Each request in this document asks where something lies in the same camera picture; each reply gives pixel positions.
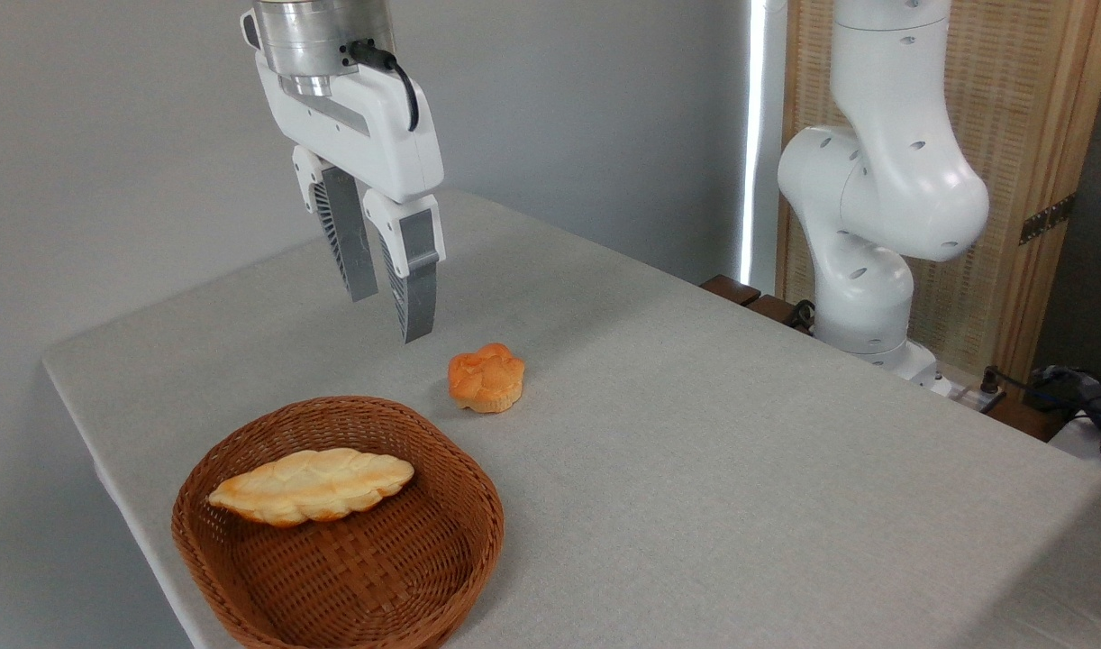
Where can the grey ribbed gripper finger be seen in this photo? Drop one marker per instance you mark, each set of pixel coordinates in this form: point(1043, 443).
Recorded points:
point(345, 234)
point(417, 297)

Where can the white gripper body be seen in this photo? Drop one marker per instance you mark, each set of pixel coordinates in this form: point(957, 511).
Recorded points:
point(379, 144)

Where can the round golden bread bun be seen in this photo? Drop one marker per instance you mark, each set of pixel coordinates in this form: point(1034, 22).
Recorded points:
point(486, 379)

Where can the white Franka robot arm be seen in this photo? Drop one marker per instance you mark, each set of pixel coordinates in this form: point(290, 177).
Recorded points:
point(875, 198)

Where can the long braided bread loaf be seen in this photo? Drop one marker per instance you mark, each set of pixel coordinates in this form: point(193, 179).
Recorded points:
point(307, 487)

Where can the brown wicker basket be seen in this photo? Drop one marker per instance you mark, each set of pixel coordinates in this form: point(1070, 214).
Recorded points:
point(352, 577)

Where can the dark brown wooden block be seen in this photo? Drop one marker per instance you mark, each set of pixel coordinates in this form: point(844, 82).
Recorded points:
point(771, 309)
point(731, 289)
point(1023, 419)

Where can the grey tablecloth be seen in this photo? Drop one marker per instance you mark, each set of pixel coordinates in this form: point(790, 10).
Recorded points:
point(695, 469)

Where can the white power strip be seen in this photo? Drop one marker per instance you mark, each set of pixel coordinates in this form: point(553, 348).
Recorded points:
point(960, 395)

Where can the black power plug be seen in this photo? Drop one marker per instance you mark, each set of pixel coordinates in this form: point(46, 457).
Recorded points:
point(991, 380)

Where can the dark metal screen hinge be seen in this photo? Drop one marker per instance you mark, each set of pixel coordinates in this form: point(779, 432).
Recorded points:
point(1046, 219)

